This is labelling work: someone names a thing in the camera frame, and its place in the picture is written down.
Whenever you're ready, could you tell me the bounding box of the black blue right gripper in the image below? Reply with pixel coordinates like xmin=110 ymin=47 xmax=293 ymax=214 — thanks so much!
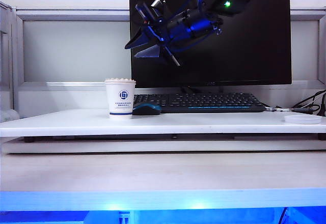
xmin=124 ymin=2 xmax=204 ymax=68

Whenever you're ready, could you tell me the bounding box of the white paper cup blue logo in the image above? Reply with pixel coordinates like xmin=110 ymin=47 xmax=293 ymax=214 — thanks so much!
xmin=104 ymin=79 xmax=137 ymax=120

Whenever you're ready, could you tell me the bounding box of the black monitor stand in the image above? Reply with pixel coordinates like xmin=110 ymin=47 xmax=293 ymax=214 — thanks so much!
xmin=179 ymin=86 xmax=202 ymax=94

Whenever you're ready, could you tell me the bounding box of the black and blue mouse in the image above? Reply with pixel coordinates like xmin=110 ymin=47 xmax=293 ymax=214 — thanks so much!
xmin=132 ymin=103 xmax=162 ymax=116

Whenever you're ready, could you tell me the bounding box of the black keyboard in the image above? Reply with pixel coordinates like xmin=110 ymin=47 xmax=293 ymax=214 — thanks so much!
xmin=132 ymin=93 xmax=267 ymax=114

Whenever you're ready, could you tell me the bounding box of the black computer monitor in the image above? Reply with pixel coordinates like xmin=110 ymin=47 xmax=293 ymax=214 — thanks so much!
xmin=129 ymin=0 xmax=292 ymax=89

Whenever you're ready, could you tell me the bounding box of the white rounded object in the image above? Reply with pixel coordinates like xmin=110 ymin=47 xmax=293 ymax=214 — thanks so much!
xmin=0 ymin=108 xmax=20 ymax=123

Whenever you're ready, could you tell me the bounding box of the black and silver pen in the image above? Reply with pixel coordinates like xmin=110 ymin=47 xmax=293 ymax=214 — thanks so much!
xmin=264 ymin=106 xmax=313 ymax=113

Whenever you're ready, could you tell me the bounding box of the clear round plastic lid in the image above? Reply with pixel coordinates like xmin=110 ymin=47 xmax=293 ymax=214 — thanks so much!
xmin=284 ymin=115 xmax=320 ymax=125

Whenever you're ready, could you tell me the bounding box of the white plug connector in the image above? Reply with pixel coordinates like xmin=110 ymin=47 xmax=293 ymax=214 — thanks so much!
xmin=118 ymin=211 xmax=131 ymax=224

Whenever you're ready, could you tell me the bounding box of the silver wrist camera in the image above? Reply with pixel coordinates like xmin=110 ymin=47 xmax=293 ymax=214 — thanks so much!
xmin=150 ymin=0 xmax=168 ymax=14

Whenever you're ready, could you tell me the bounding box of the grey desk partition frame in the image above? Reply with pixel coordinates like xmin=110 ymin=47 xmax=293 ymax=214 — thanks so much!
xmin=0 ymin=1 xmax=326 ymax=119

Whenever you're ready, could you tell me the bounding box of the blue lit aluminium rail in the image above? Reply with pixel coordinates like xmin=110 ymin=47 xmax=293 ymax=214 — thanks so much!
xmin=0 ymin=187 xmax=326 ymax=212

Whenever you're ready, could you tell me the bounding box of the black cable bundle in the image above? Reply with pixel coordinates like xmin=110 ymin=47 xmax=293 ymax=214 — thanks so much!
xmin=292 ymin=89 xmax=326 ymax=117

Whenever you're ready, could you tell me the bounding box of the thin dark cable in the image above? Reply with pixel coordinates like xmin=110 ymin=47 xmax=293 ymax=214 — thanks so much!
xmin=277 ymin=207 xmax=289 ymax=224

